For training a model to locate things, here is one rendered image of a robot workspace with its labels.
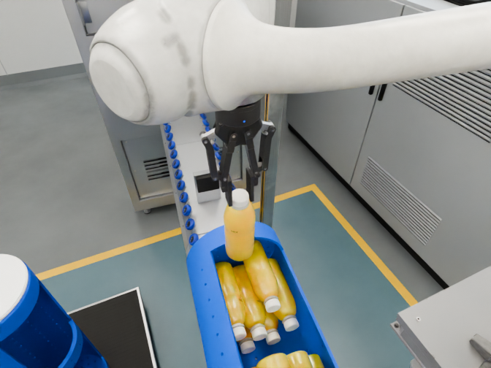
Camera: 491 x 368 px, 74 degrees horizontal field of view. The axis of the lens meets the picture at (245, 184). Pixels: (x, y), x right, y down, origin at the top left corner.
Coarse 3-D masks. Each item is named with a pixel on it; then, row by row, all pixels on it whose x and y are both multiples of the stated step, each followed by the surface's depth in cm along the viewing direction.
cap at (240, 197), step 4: (232, 192) 67; (236, 192) 67; (240, 192) 67; (244, 192) 67; (232, 196) 66; (236, 196) 67; (240, 196) 67; (244, 196) 67; (248, 196) 67; (232, 200) 66; (236, 200) 66; (240, 200) 66; (244, 200) 66; (232, 204) 67; (236, 204) 66; (240, 204) 66; (244, 204) 66
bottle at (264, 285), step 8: (256, 240) 96; (256, 248) 93; (256, 256) 91; (264, 256) 92; (248, 264) 91; (256, 264) 89; (264, 264) 90; (248, 272) 90; (256, 272) 88; (264, 272) 88; (272, 272) 89; (256, 280) 87; (264, 280) 86; (272, 280) 86; (256, 288) 86; (264, 288) 85; (272, 288) 85; (264, 296) 85; (272, 296) 84; (264, 304) 85
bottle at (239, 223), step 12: (228, 216) 69; (240, 216) 68; (252, 216) 69; (228, 228) 71; (240, 228) 69; (252, 228) 71; (228, 240) 74; (240, 240) 72; (252, 240) 75; (228, 252) 78; (240, 252) 76; (252, 252) 79
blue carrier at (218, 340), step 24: (216, 240) 86; (264, 240) 98; (192, 264) 88; (240, 264) 103; (288, 264) 91; (192, 288) 87; (216, 288) 78; (216, 312) 75; (312, 312) 81; (216, 336) 72; (288, 336) 91; (312, 336) 84; (216, 360) 70; (240, 360) 66
